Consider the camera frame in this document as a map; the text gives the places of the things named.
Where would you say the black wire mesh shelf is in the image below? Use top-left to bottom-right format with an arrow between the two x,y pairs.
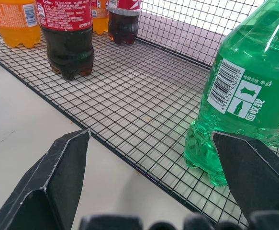
0,0 -> 279,228

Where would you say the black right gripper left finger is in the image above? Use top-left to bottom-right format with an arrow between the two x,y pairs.
0,128 -> 92,230

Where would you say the cola bottle with red label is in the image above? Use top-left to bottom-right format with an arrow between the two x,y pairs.
34,0 -> 95,81
108,0 -> 142,45

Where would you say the green soda bottle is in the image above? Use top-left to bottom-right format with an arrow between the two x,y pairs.
183,0 -> 279,187

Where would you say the orange soda bottle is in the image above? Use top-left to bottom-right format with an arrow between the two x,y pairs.
0,0 -> 42,48
91,0 -> 110,35

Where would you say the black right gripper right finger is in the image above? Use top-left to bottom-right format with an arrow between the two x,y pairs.
211,130 -> 279,225

